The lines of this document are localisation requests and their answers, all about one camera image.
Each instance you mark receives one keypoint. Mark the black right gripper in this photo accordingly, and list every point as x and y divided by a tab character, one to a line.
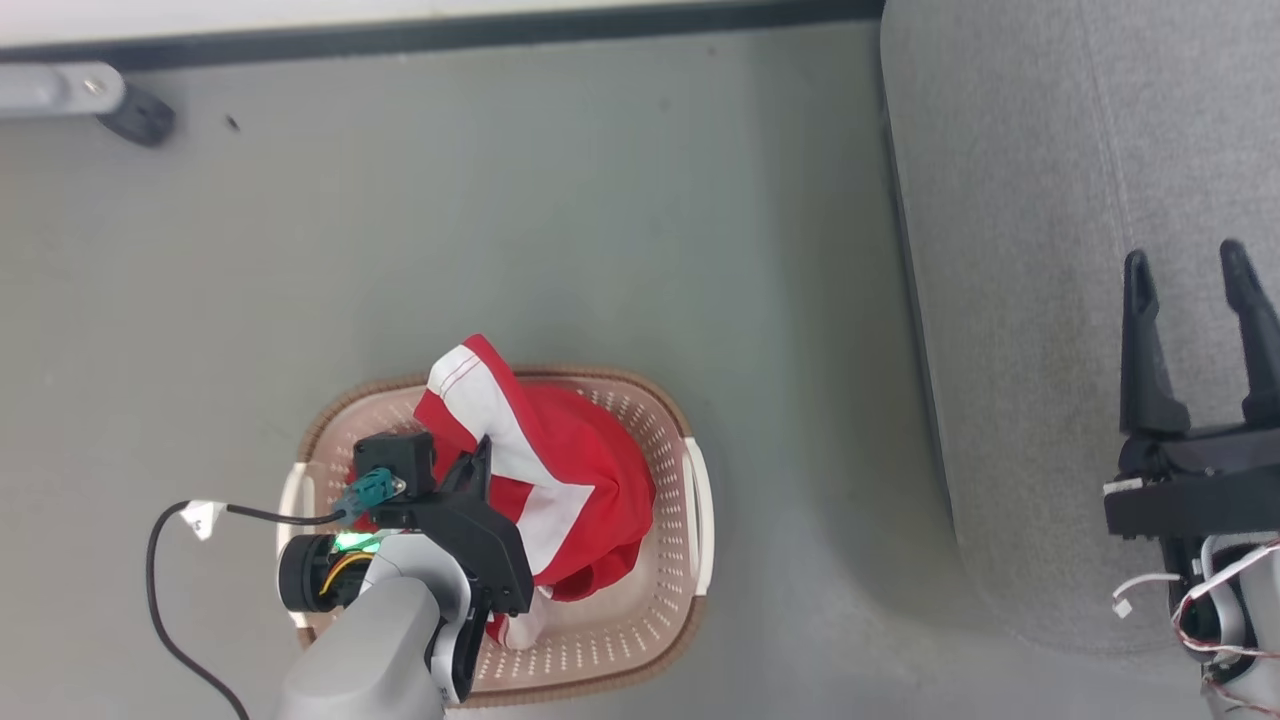
1200	480

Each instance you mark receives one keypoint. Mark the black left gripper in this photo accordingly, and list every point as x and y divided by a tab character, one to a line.
490	550

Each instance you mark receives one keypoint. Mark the red and white garment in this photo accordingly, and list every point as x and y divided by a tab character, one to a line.
580	480

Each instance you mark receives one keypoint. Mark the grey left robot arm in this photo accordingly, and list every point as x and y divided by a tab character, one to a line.
370	650

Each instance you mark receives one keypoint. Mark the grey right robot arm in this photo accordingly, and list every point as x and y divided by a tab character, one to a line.
1245	690

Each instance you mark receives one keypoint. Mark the beige perforated laundry basket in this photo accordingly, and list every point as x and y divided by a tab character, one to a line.
660	620

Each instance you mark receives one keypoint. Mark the grey fabric sofa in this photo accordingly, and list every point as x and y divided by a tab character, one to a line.
1050	300

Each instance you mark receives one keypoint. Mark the black baseboard strip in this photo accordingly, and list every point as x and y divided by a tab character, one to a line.
450	30

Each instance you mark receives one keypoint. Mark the black rubber foot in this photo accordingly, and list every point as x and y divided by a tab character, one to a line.
140	117

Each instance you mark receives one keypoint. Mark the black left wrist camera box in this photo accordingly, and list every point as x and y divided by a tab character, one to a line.
395	462

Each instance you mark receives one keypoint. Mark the grey metal bracket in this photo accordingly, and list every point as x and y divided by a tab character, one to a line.
50	88

